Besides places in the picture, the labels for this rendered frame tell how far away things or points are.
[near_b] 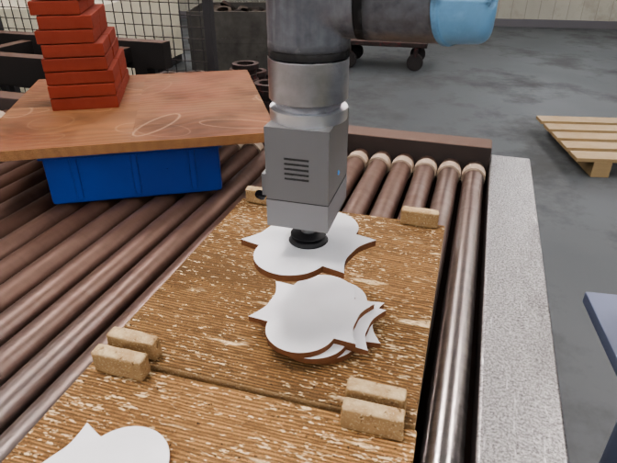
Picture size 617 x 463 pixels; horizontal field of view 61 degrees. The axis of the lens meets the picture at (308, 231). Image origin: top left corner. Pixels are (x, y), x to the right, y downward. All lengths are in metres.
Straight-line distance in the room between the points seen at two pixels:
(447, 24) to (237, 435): 0.40
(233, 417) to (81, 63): 0.79
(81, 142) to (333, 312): 0.54
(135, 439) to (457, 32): 0.44
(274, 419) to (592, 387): 1.66
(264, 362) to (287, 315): 0.06
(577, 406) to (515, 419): 1.41
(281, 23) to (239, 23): 4.98
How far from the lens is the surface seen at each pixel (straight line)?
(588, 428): 1.95
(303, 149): 0.48
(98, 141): 0.95
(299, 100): 0.48
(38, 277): 0.85
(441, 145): 1.18
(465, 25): 0.45
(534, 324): 0.72
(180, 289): 0.71
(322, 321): 0.60
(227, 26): 5.47
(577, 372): 2.13
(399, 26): 0.45
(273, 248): 0.56
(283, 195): 0.51
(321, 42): 0.47
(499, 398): 0.61
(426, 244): 0.80
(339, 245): 0.56
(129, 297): 0.76
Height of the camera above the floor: 1.34
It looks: 30 degrees down
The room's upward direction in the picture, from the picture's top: straight up
